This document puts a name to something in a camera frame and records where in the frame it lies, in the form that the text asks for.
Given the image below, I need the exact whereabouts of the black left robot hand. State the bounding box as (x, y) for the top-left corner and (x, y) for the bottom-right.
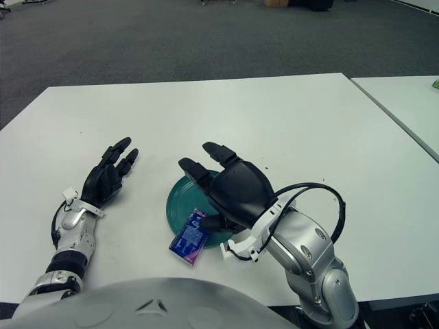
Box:
(80, 136), (140, 210)

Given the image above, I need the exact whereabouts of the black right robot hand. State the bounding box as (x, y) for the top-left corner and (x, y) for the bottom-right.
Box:
(178, 141), (278, 234)

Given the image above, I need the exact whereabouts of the blue gum pack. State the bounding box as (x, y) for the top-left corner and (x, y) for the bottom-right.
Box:
(168, 208), (209, 267)

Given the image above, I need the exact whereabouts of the teal round plate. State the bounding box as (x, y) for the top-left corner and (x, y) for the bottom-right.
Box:
(165, 169), (234, 248)

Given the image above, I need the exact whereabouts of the grey robot torso shell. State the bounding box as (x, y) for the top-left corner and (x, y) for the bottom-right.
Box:
(0, 276), (299, 329)

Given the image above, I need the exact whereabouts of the black bulky furniture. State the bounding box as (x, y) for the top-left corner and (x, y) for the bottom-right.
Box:
(288, 0), (335, 11)

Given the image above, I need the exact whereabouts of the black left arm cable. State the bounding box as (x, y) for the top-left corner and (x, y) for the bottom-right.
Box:
(51, 202), (71, 249)

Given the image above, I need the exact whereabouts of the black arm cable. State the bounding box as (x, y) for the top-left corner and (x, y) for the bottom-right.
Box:
(253, 182), (346, 256)
(51, 202), (71, 249)

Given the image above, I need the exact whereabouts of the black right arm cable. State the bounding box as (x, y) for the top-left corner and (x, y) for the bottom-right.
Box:
(253, 182), (346, 256)

